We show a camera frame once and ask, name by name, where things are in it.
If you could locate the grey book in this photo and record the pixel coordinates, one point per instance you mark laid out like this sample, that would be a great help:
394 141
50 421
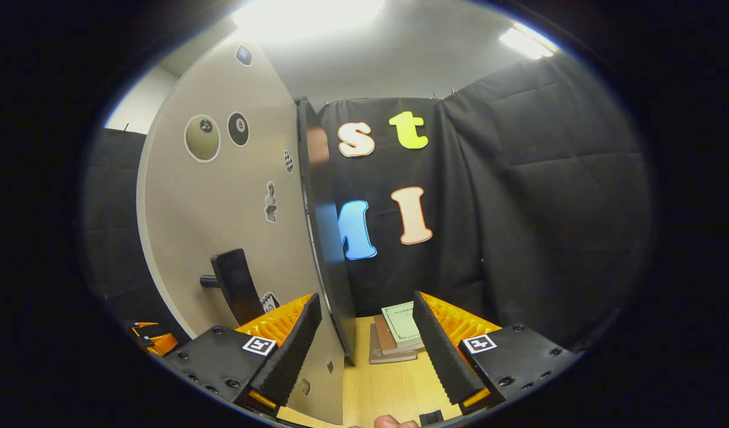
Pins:
382 356

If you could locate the brown book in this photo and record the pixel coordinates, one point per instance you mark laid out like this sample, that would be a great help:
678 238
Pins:
385 336

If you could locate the grey cabinet door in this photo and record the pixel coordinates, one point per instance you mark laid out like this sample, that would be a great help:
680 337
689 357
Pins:
222 202

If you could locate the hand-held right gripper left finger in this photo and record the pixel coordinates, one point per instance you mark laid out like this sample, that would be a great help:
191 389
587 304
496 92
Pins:
293 351

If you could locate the wide ceiling light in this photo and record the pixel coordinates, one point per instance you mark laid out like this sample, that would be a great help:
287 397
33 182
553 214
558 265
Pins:
308 15

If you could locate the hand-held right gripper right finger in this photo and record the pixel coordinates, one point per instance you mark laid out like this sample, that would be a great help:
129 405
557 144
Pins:
442 351

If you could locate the narrow ceiling light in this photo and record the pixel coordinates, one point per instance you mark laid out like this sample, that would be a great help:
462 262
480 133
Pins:
525 43

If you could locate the dark grey cabinet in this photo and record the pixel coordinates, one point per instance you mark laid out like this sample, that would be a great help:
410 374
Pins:
329 249

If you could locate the black backdrop cloth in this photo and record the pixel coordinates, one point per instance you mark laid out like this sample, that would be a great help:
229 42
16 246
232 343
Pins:
549 208

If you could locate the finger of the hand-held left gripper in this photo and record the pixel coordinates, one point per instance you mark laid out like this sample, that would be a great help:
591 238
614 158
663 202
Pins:
159 342

